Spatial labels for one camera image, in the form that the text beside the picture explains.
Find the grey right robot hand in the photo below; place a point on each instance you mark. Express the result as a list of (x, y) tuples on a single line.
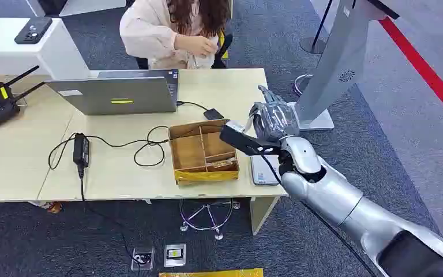
[(277, 120)]

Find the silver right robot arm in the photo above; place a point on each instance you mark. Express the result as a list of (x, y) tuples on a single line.
[(336, 195)]

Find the chrome stanchion base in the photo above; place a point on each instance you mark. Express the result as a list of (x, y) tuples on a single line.
[(300, 82)]

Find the white card reader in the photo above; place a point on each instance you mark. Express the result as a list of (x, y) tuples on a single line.
[(260, 172)]

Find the small black usb hub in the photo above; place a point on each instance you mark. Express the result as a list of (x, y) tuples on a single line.
[(213, 114)]

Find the card with brown print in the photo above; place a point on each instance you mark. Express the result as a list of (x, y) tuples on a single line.
[(223, 164)]

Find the silver kiosk stand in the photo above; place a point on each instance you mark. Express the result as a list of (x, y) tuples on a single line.
[(336, 65)]

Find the wooden divided card box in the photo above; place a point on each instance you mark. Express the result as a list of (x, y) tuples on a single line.
[(191, 153)]

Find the pale table leg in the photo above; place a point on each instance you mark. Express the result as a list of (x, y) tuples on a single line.
[(261, 214)]

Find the person's hand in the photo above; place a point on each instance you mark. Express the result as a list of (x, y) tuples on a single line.
[(196, 45)]

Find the chrome stool base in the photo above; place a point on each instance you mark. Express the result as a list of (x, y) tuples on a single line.
[(206, 216)]

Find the red barrier belt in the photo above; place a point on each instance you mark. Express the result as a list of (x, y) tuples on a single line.
[(424, 70)]

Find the person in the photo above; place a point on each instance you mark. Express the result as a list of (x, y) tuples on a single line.
[(149, 30)]

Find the grey laptop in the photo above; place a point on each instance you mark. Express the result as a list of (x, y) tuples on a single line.
[(122, 95)]

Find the yellow tape strip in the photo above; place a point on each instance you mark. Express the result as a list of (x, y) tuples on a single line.
[(214, 273)]

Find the floor socket with yellow label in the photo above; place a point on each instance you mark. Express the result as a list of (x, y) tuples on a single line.
[(175, 255)]

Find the floor socket with plug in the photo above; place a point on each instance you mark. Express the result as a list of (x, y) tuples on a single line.
[(142, 258)]

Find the black power adapter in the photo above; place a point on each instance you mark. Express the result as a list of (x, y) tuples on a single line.
[(81, 151)]

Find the orange packet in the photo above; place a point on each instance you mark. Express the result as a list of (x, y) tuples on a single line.
[(53, 207)]

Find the black phone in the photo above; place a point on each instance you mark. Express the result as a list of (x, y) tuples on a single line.
[(33, 30)]

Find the white counter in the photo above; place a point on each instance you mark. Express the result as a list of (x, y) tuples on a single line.
[(15, 57)]

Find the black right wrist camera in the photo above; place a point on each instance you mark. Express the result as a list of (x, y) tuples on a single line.
[(244, 142)]

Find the black stanchion post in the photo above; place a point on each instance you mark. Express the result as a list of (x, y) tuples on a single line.
[(315, 40)]

